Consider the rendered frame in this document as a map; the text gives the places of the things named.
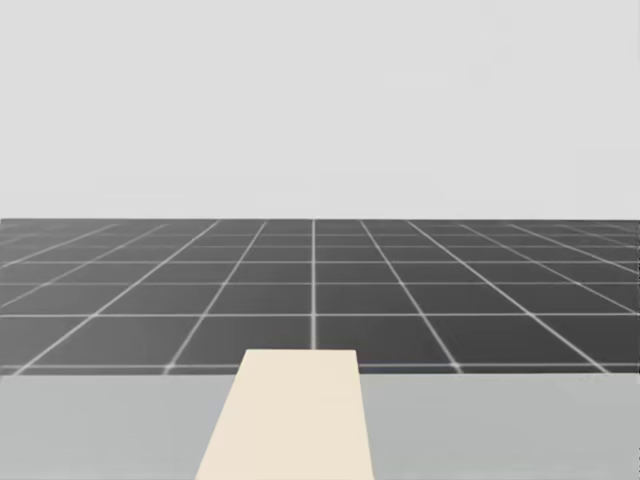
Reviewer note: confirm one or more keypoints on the tall board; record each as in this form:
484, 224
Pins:
295, 420

